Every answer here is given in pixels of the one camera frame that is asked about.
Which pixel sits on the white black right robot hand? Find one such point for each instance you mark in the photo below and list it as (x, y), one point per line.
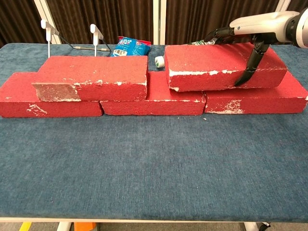
(262, 24)

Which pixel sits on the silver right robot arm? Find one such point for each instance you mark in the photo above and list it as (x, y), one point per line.
(300, 26)

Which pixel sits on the clear plastic water bottle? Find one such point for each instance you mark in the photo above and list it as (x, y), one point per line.
(159, 61)

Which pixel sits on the blue snack bag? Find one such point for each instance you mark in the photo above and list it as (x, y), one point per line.
(131, 47)

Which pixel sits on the dark brown curtain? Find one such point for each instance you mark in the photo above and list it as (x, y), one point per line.
(120, 16)

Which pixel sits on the blue table cloth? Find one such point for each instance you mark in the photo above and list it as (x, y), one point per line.
(158, 156)

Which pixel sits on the white table leg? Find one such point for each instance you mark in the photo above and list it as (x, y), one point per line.
(251, 226)
(63, 226)

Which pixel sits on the orange object under table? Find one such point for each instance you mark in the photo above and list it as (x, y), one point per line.
(84, 226)

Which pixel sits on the yellow floor tape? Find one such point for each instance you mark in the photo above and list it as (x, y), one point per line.
(25, 226)

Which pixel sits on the white slanted frame post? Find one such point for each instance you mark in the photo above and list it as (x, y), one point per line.
(285, 4)
(44, 9)

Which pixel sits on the white vertical frame post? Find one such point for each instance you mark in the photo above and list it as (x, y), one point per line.
(159, 19)

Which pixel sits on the white stand post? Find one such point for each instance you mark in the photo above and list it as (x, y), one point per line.
(49, 43)
(95, 43)

